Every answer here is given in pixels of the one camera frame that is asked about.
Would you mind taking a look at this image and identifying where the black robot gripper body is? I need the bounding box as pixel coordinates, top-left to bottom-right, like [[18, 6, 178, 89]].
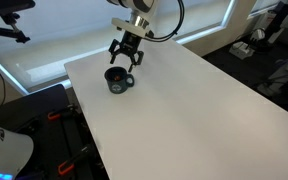
[[116, 31, 142, 56]]

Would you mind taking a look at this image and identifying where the dark green mug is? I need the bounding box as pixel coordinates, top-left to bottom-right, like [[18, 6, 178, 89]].
[[104, 66, 135, 95]]

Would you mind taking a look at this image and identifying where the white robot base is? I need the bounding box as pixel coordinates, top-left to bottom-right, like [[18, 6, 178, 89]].
[[0, 119, 35, 180]]

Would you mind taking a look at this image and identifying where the white framed window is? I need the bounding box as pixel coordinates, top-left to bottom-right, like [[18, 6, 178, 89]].
[[0, 0, 238, 96]]

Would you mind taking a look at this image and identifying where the white floor device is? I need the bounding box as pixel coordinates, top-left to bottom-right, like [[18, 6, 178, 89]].
[[229, 40, 256, 61]]

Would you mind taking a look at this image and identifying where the dark side table slab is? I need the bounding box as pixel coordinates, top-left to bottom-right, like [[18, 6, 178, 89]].
[[0, 83, 70, 133]]

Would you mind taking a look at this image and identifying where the black perforated breadboard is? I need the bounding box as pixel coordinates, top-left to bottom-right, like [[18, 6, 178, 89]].
[[13, 99, 110, 180]]

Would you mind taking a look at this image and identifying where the grey equipment stand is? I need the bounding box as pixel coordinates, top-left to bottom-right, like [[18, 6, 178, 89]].
[[257, 48, 288, 98]]

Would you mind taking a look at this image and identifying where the black and white machine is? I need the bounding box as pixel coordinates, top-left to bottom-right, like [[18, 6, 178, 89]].
[[250, 0, 288, 53]]

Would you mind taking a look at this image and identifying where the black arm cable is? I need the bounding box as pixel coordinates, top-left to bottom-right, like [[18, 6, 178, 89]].
[[143, 0, 186, 43]]

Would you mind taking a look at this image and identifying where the black clamp orange handle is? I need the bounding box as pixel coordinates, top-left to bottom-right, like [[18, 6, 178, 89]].
[[47, 103, 80, 122], [57, 143, 97, 177]]

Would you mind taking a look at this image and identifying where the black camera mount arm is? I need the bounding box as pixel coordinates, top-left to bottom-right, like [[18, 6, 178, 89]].
[[0, 0, 37, 44]]

